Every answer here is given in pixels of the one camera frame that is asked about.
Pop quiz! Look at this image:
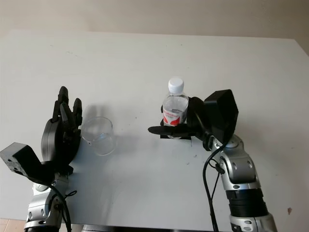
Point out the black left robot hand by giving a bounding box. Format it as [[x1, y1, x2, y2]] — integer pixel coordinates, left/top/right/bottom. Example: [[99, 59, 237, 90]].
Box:
[[41, 86, 84, 170]]

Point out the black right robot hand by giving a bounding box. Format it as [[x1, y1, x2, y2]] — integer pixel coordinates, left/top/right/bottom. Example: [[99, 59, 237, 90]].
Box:
[[147, 96, 218, 152]]

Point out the clear plastic water bottle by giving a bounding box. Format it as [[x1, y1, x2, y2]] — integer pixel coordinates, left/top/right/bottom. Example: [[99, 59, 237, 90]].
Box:
[[160, 77, 190, 140]]

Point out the clear glass cup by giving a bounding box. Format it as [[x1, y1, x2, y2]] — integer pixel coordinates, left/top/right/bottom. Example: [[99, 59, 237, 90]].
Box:
[[81, 116, 116, 156]]

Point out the black robot torso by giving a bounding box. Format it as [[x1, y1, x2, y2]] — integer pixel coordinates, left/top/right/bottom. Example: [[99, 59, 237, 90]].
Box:
[[81, 224, 219, 232]]

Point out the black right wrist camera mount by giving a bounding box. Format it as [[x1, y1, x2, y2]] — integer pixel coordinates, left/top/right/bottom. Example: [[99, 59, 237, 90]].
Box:
[[203, 89, 240, 146]]

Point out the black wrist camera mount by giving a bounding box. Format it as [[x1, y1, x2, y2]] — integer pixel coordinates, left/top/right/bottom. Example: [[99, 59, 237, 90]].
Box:
[[0, 142, 74, 186], [203, 89, 240, 146]]

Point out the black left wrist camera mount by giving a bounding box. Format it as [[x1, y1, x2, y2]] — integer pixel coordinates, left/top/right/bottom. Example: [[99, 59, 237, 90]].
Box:
[[0, 142, 74, 186]]

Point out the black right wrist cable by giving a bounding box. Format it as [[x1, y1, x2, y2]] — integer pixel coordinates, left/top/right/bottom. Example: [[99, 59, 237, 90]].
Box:
[[190, 105, 229, 232]]

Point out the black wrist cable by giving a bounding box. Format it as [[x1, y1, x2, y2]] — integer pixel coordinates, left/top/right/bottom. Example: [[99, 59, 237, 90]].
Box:
[[190, 105, 229, 232], [33, 180, 78, 232]]

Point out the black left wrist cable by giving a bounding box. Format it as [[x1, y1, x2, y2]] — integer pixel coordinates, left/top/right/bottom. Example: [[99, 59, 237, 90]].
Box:
[[33, 180, 78, 232]]

